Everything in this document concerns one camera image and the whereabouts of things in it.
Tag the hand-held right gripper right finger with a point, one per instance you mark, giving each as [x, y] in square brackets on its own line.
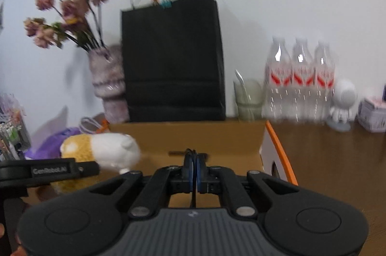
[200, 174]

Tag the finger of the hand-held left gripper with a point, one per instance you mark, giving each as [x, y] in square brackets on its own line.
[89, 168]

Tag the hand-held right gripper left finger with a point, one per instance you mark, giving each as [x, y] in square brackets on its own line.
[190, 174]

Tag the yellow and white plush toy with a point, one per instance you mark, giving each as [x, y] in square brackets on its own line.
[114, 150]

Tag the red cardboard box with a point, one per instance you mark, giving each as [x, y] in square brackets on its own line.
[211, 138]

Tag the colourful packaged items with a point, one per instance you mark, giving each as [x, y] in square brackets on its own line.
[12, 129]

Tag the person's left hand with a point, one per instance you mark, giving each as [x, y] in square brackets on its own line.
[18, 252]

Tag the purple tissue pack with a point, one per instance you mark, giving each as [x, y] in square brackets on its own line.
[57, 141]

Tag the pink and white vase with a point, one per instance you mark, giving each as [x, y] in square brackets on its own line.
[110, 84]

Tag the grey glass cup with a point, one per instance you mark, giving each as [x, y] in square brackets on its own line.
[251, 102]

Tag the clear plastic straw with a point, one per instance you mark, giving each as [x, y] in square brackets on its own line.
[241, 81]

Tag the black paper bag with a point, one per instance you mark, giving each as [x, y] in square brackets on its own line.
[172, 63]

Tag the clear water bottle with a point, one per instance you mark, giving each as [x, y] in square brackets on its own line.
[325, 78]
[303, 78]
[277, 78]

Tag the white astronaut figure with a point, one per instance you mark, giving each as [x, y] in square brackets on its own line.
[343, 96]

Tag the teal binder clip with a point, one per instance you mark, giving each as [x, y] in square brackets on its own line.
[166, 4]

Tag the small lilac box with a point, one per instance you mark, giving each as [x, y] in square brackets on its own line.
[374, 115]

